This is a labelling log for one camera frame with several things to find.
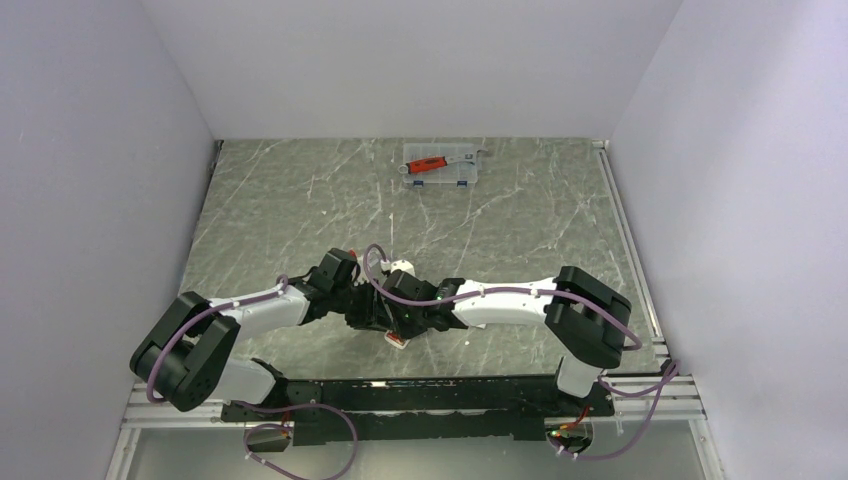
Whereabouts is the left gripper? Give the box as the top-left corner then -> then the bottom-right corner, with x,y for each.
331,277 -> 394,331

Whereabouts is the white remote control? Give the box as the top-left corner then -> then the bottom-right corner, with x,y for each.
384,332 -> 409,350

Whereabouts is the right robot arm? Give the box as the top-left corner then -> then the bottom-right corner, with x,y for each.
370,266 -> 641,415

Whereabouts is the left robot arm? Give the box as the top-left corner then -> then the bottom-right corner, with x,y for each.
130,248 -> 366,420

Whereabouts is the clear plastic organizer box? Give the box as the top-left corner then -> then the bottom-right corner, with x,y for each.
398,143 -> 486,188

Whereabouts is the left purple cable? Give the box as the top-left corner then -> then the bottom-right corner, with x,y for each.
145,274 -> 361,480

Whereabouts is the purple cable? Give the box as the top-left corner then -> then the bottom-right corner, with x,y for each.
145,274 -> 361,480
362,243 -> 682,463

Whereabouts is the black base frame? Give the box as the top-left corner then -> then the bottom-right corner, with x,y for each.
221,374 -> 614,446

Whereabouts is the aluminium rail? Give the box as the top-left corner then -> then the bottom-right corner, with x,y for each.
592,140 -> 706,426

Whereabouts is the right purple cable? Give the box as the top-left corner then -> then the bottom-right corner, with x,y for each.
362,243 -> 682,463

